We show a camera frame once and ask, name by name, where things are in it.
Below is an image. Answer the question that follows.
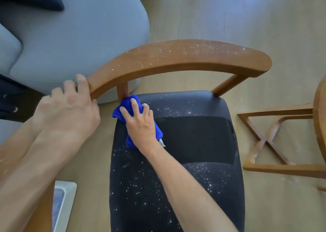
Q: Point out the grey sofa cushion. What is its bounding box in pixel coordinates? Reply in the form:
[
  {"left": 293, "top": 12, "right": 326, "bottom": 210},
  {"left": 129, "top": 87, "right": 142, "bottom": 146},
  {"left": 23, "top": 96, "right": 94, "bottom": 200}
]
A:
[{"left": 0, "top": 23, "right": 23, "bottom": 75}]

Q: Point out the wooden chair with dark seat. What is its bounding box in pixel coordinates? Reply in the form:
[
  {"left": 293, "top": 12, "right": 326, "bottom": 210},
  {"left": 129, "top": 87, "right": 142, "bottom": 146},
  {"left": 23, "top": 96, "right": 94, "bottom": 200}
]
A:
[{"left": 87, "top": 39, "right": 273, "bottom": 232}]

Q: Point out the person's left forearm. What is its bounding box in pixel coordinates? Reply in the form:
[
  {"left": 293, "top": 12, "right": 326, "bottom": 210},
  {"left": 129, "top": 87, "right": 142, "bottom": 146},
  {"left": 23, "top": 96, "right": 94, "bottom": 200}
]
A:
[{"left": 0, "top": 117, "right": 85, "bottom": 232}]

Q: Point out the blue cleaning cloth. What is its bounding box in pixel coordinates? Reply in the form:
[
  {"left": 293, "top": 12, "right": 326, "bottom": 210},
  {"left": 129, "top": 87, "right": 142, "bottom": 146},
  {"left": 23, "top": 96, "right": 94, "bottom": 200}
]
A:
[{"left": 112, "top": 94, "right": 166, "bottom": 149}]

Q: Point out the person's right forearm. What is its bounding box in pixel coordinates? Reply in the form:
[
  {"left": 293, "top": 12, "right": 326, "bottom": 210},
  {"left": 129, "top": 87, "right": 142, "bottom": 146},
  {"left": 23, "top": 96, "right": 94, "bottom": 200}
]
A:
[{"left": 143, "top": 146, "right": 239, "bottom": 232}]

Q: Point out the person's right hand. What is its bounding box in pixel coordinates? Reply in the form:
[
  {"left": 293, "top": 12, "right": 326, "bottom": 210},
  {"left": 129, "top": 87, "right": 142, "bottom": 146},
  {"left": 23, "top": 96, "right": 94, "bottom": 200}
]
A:
[{"left": 119, "top": 98, "right": 164, "bottom": 159}]

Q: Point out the white rectangular box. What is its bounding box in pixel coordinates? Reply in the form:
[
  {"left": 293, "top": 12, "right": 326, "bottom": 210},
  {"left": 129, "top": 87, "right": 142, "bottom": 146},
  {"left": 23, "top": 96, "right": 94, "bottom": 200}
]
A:
[{"left": 52, "top": 180, "right": 77, "bottom": 232}]

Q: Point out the dark patterned fabric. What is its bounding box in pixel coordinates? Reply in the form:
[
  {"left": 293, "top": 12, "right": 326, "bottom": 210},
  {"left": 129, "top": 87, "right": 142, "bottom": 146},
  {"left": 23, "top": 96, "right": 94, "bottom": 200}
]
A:
[{"left": 0, "top": 73, "right": 46, "bottom": 123}]

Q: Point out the person's left hand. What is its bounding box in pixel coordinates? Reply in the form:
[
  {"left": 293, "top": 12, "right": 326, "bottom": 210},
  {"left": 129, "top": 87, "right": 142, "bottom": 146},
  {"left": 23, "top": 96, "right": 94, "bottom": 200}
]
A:
[{"left": 32, "top": 74, "right": 101, "bottom": 149}]

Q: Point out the grey fabric sofa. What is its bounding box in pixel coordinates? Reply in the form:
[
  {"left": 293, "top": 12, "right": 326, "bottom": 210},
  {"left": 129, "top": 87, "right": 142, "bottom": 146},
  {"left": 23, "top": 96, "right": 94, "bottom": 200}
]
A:
[{"left": 0, "top": 0, "right": 151, "bottom": 104}]

